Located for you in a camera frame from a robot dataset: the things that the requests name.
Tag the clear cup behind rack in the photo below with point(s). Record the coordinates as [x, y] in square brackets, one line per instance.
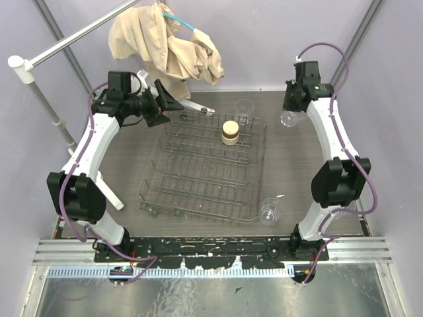
[243, 111]

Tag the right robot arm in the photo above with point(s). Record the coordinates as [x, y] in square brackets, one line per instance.
[342, 176]

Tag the clear cup lying right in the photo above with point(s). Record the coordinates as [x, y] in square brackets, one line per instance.
[343, 213]

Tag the grey wire dish rack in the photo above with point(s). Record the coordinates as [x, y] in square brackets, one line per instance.
[193, 173]

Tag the beige brown travel cup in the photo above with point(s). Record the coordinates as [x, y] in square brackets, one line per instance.
[230, 132]

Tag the clear tumbler from corner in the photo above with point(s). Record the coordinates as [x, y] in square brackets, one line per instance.
[290, 119]

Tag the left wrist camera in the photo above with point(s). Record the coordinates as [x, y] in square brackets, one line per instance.
[140, 82]

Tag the grey slotted cable duct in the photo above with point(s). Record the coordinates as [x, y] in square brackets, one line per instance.
[109, 271]

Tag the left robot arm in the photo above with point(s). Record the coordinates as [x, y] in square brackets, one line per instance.
[73, 190]

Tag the aluminium frame rail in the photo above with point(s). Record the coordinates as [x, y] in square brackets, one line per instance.
[360, 249]

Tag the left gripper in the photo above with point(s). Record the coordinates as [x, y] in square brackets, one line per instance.
[156, 105]

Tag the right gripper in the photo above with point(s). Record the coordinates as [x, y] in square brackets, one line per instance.
[287, 105]

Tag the teal clothes hanger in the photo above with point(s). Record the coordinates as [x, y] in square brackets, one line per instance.
[181, 21]

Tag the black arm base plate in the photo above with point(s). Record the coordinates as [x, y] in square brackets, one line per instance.
[216, 252]

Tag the clear cup front of rack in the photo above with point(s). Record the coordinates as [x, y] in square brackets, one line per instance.
[270, 211]

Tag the beige cloth garment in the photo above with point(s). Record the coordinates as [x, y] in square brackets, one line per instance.
[147, 32]

